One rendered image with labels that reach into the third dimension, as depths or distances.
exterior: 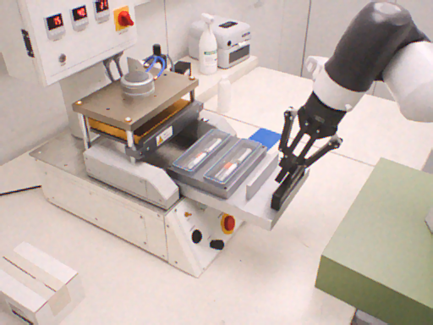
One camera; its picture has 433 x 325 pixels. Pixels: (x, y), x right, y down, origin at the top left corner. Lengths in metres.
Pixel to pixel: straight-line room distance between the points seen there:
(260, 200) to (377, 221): 0.31
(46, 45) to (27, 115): 0.59
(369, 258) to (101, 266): 0.64
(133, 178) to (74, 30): 0.37
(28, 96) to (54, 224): 0.50
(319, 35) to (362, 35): 2.74
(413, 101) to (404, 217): 0.46
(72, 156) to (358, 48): 0.78
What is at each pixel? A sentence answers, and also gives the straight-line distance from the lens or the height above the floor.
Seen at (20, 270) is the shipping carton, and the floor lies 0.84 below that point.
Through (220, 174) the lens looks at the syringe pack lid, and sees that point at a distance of 0.93.
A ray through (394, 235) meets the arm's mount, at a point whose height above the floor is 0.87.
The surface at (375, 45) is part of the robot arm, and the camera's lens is 0.71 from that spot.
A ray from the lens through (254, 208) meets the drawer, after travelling 0.90.
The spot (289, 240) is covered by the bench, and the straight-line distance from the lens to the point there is 1.15.
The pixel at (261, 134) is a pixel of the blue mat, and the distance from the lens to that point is 1.55.
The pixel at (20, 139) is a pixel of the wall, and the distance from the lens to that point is 1.59.
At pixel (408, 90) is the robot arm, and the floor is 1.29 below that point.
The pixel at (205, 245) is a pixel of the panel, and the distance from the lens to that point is 1.06.
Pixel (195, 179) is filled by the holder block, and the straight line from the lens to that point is 0.94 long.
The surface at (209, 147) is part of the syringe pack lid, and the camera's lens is 1.02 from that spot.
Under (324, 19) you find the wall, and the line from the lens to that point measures 3.40.
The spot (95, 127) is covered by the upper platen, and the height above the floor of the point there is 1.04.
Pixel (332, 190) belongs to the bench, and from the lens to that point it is 1.34.
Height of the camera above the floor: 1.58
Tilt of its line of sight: 36 degrees down
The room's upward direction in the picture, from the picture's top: straight up
